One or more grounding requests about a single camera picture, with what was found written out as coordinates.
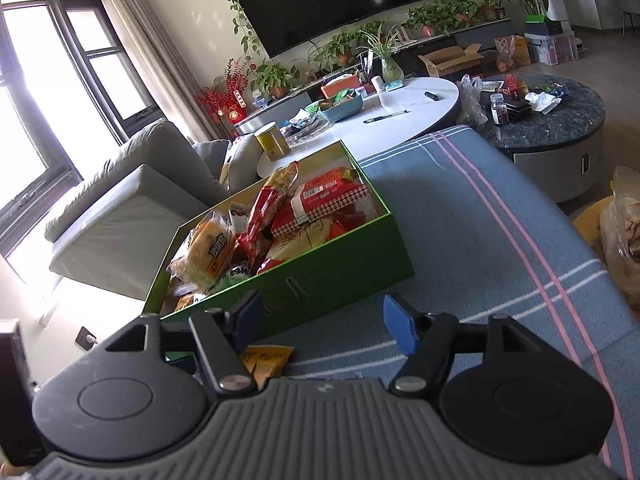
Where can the blue plastic basket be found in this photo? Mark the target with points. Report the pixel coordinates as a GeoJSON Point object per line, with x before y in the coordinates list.
{"type": "Point", "coordinates": [342, 110]}

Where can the glass vase with spider plant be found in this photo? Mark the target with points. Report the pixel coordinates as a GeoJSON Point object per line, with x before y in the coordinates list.
{"type": "Point", "coordinates": [391, 70]}

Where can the clear plastic food bag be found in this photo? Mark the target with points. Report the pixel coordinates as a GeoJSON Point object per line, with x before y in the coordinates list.
{"type": "Point", "coordinates": [622, 230]}

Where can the blue striped blanket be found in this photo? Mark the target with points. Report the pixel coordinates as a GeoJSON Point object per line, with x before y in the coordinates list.
{"type": "Point", "coordinates": [475, 240]}

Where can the green cardboard box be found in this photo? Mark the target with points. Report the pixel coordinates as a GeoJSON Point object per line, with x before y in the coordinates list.
{"type": "Point", "coordinates": [325, 280]}

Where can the dark cookie packet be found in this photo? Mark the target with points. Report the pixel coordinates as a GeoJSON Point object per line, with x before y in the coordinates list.
{"type": "Point", "coordinates": [241, 270]}

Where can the dark glass jar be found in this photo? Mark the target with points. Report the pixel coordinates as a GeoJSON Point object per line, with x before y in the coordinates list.
{"type": "Point", "coordinates": [499, 112]}

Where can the potted green plant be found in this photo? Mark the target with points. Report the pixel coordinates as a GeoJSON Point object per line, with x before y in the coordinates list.
{"type": "Point", "coordinates": [340, 50]}
{"type": "Point", "coordinates": [487, 10]}
{"type": "Point", "coordinates": [270, 77]}

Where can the white crumpled tissue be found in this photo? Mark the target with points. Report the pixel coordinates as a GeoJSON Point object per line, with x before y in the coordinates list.
{"type": "Point", "coordinates": [542, 102]}

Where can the bun packet orange label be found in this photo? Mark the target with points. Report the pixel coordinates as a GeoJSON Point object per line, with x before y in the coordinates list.
{"type": "Point", "coordinates": [210, 250]}

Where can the brown carton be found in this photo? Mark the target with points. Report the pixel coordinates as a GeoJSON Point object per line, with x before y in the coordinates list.
{"type": "Point", "coordinates": [522, 52]}

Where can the wall socket with plug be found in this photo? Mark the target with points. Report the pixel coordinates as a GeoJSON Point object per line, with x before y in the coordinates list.
{"type": "Point", "coordinates": [87, 339]}

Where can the red snack bag beige print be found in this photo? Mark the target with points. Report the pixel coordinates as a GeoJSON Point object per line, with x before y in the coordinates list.
{"type": "Point", "coordinates": [305, 237]}

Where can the row of potted plants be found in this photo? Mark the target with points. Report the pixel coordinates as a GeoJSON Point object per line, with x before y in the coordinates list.
{"type": "Point", "coordinates": [440, 15]}

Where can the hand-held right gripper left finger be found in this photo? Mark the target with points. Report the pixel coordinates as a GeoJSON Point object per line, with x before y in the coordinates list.
{"type": "Point", "coordinates": [247, 317]}

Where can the black pen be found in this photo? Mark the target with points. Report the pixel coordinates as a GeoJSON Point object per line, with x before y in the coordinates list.
{"type": "Point", "coordinates": [385, 117]}

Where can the grey television cabinet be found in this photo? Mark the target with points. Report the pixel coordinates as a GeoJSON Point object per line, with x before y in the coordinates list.
{"type": "Point", "coordinates": [280, 115]}

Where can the white air purifier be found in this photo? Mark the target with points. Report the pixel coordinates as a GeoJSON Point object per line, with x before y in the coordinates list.
{"type": "Point", "coordinates": [556, 9]}

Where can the orange tissue box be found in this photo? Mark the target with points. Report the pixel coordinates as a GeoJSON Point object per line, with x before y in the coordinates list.
{"type": "Point", "coordinates": [340, 86]}

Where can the glass plate with sweets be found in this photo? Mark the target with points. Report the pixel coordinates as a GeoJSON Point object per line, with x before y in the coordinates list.
{"type": "Point", "coordinates": [305, 124]}

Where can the dark marble round table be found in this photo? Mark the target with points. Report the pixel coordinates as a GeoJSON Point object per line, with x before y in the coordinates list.
{"type": "Point", "coordinates": [560, 125]}

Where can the dark framed window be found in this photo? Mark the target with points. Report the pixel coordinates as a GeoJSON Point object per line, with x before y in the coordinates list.
{"type": "Point", "coordinates": [30, 110]}

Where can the red berry decoration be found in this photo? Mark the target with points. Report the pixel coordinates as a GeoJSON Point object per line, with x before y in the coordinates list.
{"type": "Point", "coordinates": [215, 97]}

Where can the open cardboard box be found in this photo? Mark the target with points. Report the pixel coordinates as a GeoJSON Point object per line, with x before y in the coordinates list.
{"type": "Point", "coordinates": [450, 62]}

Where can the red packet white label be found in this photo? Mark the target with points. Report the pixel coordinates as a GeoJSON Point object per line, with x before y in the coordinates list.
{"type": "Point", "coordinates": [330, 192]}

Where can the orange plastic bag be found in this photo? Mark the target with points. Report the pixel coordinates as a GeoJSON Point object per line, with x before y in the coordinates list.
{"type": "Point", "coordinates": [505, 60]}

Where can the white cup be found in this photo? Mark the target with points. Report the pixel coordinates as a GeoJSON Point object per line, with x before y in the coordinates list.
{"type": "Point", "coordinates": [377, 84]}

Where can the red yellow snack packet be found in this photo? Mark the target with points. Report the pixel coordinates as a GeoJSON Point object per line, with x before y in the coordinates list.
{"type": "Point", "coordinates": [262, 210]}

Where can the beige curtain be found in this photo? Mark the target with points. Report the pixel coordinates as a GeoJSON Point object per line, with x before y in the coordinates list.
{"type": "Point", "coordinates": [160, 70]}

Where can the green ivy vine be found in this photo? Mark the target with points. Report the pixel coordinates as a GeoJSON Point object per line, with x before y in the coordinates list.
{"type": "Point", "coordinates": [245, 35]}

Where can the grey sofa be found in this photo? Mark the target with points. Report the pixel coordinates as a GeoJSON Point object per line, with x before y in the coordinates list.
{"type": "Point", "coordinates": [115, 220]}

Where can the black wallet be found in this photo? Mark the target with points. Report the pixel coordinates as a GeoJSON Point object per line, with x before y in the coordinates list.
{"type": "Point", "coordinates": [517, 109]}

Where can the yellow tin can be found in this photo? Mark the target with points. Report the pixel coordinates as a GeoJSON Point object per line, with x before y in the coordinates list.
{"type": "Point", "coordinates": [272, 142]}

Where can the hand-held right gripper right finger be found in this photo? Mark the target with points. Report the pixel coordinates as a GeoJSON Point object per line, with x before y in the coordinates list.
{"type": "Point", "coordinates": [400, 322]}

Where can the white plastic bag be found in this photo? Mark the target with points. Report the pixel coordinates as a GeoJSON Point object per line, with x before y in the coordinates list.
{"type": "Point", "coordinates": [472, 102]}

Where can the red small box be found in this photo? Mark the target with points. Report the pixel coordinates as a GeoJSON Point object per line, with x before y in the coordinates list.
{"type": "Point", "coordinates": [515, 85]}

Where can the black wall television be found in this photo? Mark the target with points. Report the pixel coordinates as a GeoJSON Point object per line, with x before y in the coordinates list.
{"type": "Point", "coordinates": [335, 0]}

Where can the white round table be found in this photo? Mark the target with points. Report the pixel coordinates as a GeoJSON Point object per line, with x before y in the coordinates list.
{"type": "Point", "coordinates": [400, 120]}

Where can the clear storage bin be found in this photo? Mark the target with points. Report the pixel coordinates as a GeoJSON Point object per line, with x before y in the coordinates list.
{"type": "Point", "coordinates": [550, 50]}

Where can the orange snack packet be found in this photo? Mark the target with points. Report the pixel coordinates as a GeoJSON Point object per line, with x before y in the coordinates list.
{"type": "Point", "coordinates": [270, 360]}

